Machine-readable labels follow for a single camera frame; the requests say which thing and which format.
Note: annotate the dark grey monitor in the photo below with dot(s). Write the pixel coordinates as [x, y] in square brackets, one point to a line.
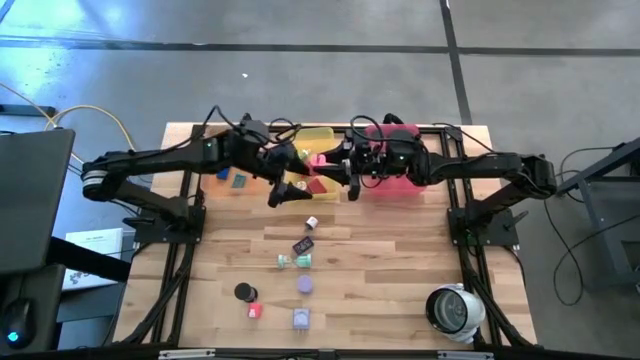
[35, 200]

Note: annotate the silver metal bracket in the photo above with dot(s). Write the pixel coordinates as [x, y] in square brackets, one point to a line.
[465, 355]
[186, 354]

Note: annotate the dark metal side table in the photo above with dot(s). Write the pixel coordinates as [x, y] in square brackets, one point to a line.
[600, 165]

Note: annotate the dark blue digital clock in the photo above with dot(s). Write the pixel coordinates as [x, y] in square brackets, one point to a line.
[303, 245]

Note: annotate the white booklet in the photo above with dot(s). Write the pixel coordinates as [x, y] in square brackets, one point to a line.
[100, 240]

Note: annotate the purple capped hourglass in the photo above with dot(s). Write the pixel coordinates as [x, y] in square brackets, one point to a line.
[305, 284]

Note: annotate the white bullet security camera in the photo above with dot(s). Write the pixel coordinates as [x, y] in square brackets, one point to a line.
[454, 312]

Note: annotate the pink translucent plastic bin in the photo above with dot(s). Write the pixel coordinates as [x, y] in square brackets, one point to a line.
[400, 187]

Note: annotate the black-capped blue sand hourglass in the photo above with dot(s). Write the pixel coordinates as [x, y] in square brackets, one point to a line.
[244, 291]

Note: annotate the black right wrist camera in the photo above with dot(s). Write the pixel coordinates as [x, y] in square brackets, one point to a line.
[401, 140]

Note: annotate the pink wall charger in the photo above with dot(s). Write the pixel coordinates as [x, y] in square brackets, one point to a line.
[254, 310]

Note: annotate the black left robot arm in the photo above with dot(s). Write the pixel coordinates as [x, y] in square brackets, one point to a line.
[150, 157]

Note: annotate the black diagonal bar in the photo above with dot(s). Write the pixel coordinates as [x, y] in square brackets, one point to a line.
[90, 260]

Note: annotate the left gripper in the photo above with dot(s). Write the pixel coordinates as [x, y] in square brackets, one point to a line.
[250, 152]

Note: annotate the orange translucent plastic bin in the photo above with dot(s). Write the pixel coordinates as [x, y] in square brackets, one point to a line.
[215, 187]

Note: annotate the lavender wall charger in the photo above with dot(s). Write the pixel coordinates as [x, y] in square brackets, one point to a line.
[301, 318]

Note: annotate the teal digital clock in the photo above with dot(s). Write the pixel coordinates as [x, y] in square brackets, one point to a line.
[239, 181]

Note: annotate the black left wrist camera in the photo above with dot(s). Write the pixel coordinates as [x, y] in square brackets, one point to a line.
[255, 128]

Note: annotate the teal hourglass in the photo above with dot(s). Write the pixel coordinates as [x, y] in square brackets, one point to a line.
[300, 260]

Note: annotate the black computer mouse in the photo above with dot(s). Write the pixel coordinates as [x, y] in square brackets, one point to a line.
[17, 322]

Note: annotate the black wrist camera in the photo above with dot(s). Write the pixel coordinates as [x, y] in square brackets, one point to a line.
[255, 128]
[401, 140]

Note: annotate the yellow translucent plastic bin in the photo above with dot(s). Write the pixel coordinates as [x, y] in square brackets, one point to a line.
[322, 136]

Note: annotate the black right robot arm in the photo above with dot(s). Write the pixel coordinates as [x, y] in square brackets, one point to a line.
[490, 165]

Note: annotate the red wall charger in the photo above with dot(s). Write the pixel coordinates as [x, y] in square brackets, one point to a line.
[316, 186]

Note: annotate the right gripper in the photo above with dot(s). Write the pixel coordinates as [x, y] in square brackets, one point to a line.
[390, 165]

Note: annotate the black floor bar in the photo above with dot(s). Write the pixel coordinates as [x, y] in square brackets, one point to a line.
[30, 110]

